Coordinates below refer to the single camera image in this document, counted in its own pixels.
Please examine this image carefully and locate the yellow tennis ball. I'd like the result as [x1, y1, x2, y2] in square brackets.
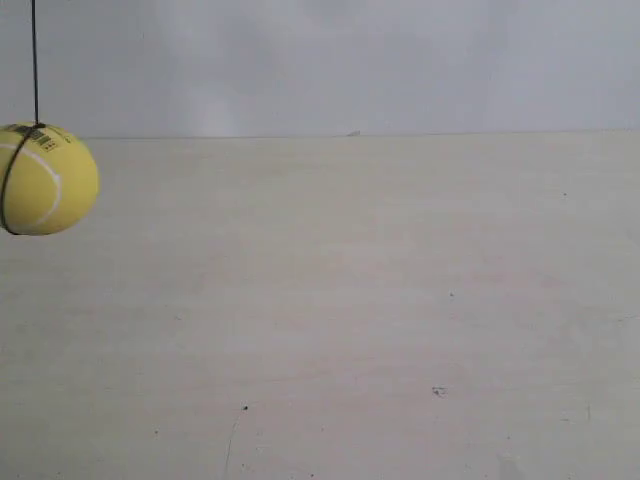
[1, 122, 100, 236]

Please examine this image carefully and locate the black hanging string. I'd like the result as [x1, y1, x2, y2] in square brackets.
[30, 0, 40, 125]

